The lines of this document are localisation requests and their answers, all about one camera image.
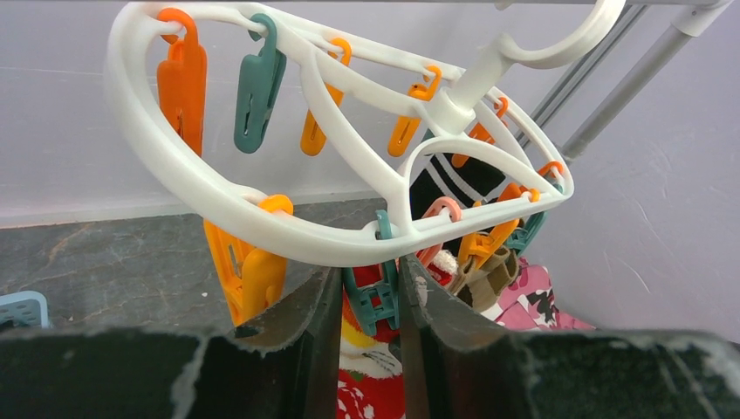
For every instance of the white clip hanger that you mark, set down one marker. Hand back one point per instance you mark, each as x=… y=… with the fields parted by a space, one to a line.
x=355 y=90

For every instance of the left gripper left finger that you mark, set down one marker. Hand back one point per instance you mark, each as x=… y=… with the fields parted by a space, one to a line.
x=281 y=364

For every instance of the light blue plastic basket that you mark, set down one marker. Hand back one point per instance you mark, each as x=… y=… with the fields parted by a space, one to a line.
x=25 y=309

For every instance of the teal clothespin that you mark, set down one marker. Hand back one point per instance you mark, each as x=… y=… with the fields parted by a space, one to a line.
x=522 y=231
x=259 y=81
x=375 y=301

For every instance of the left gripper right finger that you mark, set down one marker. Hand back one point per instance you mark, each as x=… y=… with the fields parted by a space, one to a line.
x=458 y=364

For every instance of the pink camouflage bag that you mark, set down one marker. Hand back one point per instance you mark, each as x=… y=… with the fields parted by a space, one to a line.
x=529 y=304

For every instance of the silver white drying rack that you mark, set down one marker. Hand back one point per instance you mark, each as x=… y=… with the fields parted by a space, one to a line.
x=574 y=103

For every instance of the black white-striped sock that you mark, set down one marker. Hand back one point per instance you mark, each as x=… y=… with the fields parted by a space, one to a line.
x=475 y=181

